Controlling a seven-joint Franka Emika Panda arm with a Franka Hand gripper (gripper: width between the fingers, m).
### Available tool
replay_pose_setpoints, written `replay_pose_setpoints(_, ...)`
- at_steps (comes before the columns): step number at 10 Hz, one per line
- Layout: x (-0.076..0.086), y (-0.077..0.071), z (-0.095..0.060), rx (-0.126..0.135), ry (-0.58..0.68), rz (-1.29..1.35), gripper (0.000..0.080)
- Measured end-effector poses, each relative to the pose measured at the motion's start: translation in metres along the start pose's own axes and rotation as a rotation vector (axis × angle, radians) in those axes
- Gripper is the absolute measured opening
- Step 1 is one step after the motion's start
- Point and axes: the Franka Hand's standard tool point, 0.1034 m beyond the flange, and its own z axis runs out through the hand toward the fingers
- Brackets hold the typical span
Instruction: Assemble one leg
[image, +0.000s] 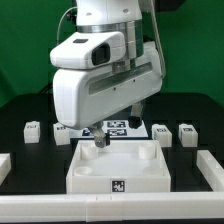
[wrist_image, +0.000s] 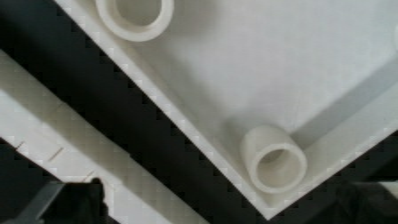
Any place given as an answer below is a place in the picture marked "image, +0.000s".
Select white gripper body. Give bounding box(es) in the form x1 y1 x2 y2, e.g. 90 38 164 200
53 42 162 130

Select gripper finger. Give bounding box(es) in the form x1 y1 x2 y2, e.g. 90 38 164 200
128 102 143 129
93 122 110 148

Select white square tabletop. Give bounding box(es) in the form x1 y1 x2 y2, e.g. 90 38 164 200
66 140 171 194

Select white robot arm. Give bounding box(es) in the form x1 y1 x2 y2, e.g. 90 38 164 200
50 0 165 148

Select white marker sheet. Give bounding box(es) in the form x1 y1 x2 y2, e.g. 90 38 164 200
69 120 148 139

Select white front fence bar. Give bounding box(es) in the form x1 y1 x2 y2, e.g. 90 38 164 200
0 192 224 223

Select white left fence piece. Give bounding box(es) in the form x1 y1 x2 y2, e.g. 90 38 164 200
0 153 11 185

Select black base cables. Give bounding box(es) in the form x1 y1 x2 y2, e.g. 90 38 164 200
39 83 54 94

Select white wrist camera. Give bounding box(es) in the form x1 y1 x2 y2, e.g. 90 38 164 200
50 32 126 70

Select grey cable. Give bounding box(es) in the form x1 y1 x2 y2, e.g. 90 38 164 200
56 6 78 43

